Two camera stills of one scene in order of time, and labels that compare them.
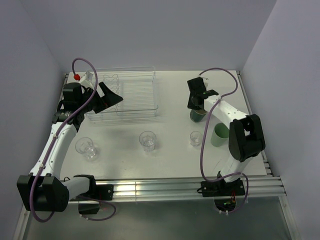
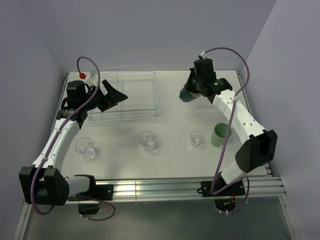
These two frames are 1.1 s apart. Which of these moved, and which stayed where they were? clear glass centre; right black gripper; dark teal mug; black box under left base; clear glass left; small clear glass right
Moved: dark teal mug; right black gripper
Stayed: clear glass left; small clear glass right; black box under left base; clear glass centre
